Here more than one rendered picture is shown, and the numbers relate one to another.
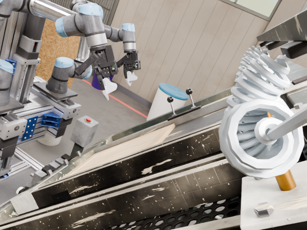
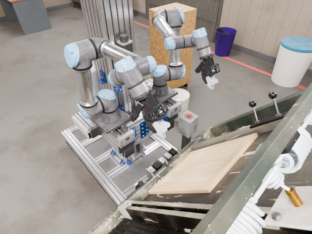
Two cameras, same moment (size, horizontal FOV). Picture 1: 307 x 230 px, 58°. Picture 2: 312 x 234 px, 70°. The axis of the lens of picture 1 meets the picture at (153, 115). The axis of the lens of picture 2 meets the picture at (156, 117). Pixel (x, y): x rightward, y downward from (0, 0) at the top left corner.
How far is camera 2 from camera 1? 0.56 m
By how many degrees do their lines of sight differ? 35
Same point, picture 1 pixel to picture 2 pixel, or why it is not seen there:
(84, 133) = (186, 127)
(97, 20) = (130, 74)
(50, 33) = not seen: hidden behind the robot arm
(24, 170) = (156, 149)
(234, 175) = not seen: outside the picture
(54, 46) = not seen: hidden behind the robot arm
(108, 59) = (152, 105)
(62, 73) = (159, 80)
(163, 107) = (288, 64)
